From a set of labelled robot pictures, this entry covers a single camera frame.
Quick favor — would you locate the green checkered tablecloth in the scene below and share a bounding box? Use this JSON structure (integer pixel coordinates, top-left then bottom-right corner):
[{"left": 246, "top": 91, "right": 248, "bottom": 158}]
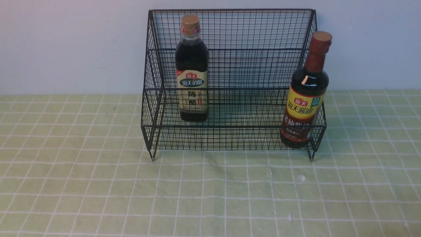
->
[{"left": 0, "top": 90, "right": 421, "bottom": 237}]

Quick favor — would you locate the vinegar bottle gold cap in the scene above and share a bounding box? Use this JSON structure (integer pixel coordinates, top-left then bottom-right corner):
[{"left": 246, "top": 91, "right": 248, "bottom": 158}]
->
[{"left": 175, "top": 14, "right": 209, "bottom": 122}]

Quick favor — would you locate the soy sauce bottle brown cap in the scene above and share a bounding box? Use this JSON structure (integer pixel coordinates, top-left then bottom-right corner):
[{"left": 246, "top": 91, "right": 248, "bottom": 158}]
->
[{"left": 280, "top": 31, "right": 332, "bottom": 149}]

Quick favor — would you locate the black wire mesh shelf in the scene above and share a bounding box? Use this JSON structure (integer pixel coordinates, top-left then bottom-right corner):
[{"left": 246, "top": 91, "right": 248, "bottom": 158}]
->
[{"left": 141, "top": 9, "right": 318, "bottom": 160}]

